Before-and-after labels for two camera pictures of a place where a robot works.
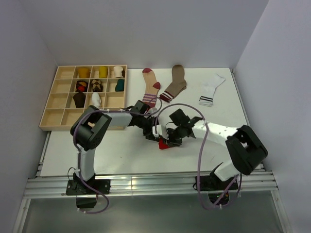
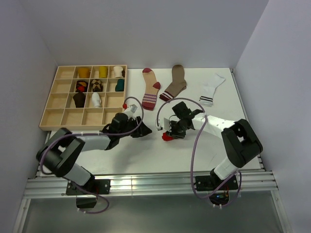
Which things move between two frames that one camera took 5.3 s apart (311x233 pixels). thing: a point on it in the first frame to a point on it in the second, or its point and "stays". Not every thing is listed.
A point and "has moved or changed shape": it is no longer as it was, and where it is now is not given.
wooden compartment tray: x=75 y=88 stays
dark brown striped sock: x=79 y=99 stays
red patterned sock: x=162 y=145 has moved or changed shape
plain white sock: x=95 y=99 stays
